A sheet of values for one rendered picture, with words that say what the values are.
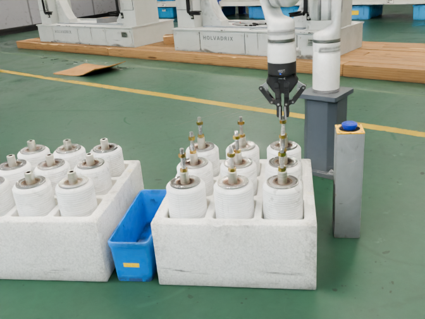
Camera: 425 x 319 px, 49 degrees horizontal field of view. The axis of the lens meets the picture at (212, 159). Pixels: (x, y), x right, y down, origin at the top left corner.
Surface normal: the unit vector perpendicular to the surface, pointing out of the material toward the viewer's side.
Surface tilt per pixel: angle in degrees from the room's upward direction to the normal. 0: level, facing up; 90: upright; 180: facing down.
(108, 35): 90
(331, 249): 0
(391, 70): 90
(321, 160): 90
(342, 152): 90
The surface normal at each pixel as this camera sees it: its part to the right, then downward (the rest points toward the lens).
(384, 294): -0.07, -0.92
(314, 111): -0.63, 0.34
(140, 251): -0.14, 0.42
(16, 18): 0.77, 0.19
